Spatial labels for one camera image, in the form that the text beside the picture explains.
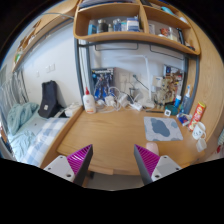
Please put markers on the blue plaid duvet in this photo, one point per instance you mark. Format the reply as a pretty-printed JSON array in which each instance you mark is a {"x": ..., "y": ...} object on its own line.
[{"x": 46, "y": 136}]

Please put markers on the grey blue-printed mouse pad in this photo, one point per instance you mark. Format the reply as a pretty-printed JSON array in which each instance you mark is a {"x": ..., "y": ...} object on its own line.
[{"x": 162, "y": 128}]

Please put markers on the white red-capped squeeze bottle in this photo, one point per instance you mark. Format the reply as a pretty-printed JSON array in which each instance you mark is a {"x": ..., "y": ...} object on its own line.
[{"x": 89, "y": 104}]

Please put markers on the small blue white-capped container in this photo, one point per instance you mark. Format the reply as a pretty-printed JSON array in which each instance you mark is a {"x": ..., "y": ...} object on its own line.
[{"x": 177, "y": 101}]

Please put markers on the white desk lamp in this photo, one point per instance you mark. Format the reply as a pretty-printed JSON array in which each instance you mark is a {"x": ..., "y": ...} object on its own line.
[{"x": 148, "y": 83}]

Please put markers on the black backpack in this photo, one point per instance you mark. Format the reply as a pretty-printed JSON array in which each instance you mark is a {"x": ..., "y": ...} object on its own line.
[{"x": 49, "y": 100}]

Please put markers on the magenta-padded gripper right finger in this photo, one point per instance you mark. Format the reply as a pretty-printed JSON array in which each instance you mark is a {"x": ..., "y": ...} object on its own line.
[{"x": 165, "y": 165}]

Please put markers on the blue spray bottle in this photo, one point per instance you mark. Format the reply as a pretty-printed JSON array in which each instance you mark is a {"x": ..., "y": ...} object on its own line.
[{"x": 186, "y": 101}]

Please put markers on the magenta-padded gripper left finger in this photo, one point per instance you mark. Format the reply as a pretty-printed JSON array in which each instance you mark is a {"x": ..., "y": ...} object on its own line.
[{"x": 58, "y": 166}]

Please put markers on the small clear plastic cup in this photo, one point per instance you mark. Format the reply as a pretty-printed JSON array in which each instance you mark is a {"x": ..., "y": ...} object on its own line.
[{"x": 201, "y": 145}]

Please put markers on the light blue bed blanket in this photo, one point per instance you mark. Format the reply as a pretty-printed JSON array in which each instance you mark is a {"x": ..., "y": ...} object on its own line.
[{"x": 20, "y": 116}]

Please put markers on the wooden shelf unit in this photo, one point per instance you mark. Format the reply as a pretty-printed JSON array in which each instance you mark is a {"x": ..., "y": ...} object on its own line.
[{"x": 110, "y": 36}]

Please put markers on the white power strip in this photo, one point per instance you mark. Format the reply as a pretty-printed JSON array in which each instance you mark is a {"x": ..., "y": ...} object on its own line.
[{"x": 136, "y": 106}]

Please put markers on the blue tissue pack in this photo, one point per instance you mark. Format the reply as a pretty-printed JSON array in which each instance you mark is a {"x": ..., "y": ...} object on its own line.
[{"x": 183, "y": 119}]

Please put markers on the white charger block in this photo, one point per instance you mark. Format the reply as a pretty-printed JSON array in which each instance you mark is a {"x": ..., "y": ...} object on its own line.
[
  {"x": 109, "y": 101},
  {"x": 122, "y": 100}
]

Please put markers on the black ruler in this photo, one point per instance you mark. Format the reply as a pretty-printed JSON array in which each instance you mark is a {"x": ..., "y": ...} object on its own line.
[{"x": 154, "y": 111}]

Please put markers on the red chip can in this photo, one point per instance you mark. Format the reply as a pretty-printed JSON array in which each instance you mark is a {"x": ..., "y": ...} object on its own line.
[{"x": 197, "y": 116}]

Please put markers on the blue model kit box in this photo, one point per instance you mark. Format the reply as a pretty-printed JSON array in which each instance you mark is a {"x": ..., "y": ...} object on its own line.
[{"x": 102, "y": 81}]

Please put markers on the wooden robot figure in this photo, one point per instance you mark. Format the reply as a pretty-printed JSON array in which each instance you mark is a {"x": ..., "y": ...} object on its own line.
[{"x": 166, "y": 90}]

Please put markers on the small white desk clock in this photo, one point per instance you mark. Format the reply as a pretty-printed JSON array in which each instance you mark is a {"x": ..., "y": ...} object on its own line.
[{"x": 167, "y": 113}]

